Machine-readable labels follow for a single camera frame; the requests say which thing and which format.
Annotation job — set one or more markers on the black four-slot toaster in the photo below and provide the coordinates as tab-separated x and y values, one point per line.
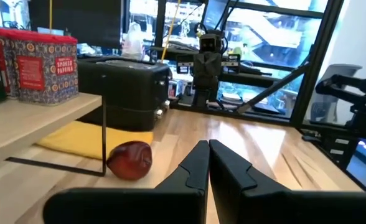
124	90

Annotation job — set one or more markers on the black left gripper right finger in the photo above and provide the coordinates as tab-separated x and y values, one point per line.
248	199

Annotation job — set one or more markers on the black jointed stand arm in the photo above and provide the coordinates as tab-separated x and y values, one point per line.
357	96

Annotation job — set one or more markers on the large black panel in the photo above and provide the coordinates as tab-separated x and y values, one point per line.
77	21

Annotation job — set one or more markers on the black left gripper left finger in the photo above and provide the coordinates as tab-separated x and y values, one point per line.
186	193

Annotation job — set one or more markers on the dark red round object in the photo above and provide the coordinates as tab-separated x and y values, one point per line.
130	160

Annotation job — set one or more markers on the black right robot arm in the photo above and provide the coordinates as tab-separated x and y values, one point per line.
208	96

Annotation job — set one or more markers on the yellow cloth mat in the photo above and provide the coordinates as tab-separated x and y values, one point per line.
77	138

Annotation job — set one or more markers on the white plastic bag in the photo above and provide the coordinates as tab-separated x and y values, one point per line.
134	40

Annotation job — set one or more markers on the wooden shelf with black frame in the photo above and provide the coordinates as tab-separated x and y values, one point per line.
30	121

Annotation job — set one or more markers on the red boxes stack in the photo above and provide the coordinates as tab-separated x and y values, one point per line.
5	62
46	68

